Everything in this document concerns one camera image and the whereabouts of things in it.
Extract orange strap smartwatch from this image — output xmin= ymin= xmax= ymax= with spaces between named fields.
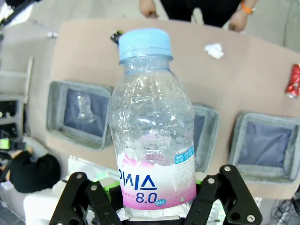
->
xmin=240 ymin=0 xmax=256 ymax=15

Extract person's right hand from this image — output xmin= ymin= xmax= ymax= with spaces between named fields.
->
xmin=139 ymin=0 xmax=160 ymax=19

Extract grey fabric basket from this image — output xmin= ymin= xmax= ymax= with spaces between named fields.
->
xmin=192 ymin=104 xmax=220 ymax=173
xmin=46 ymin=80 xmax=114 ymax=151
xmin=228 ymin=111 xmax=300 ymax=184

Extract clear bottle with pink label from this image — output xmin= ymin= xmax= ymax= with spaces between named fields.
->
xmin=108 ymin=27 xmax=197 ymax=218

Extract seated operator in black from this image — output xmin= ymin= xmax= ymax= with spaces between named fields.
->
xmin=9 ymin=150 xmax=62 ymax=194

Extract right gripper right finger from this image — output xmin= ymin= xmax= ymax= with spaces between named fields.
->
xmin=185 ymin=164 xmax=263 ymax=225

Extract black trousers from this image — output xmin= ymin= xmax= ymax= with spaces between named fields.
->
xmin=159 ymin=0 xmax=243 ymax=28

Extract person's left hand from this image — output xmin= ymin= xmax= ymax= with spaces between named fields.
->
xmin=228 ymin=10 xmax=249 ymax=33

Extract black floor cable tangle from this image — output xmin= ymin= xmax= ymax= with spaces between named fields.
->
xmin=270 ymin=199 xmax=300 ymax=225

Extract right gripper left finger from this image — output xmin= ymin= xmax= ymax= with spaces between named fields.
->
xmin=48 ymin=172 xmax=122 ymax=225

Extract crumpled white paper ball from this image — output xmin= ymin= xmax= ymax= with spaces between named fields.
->
xmin=203 ymin=42 xmax=225 ymax=59

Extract crushed red cola can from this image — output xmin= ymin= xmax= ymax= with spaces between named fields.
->
xmin=285 ymin=63 xmax=300 ymax=99

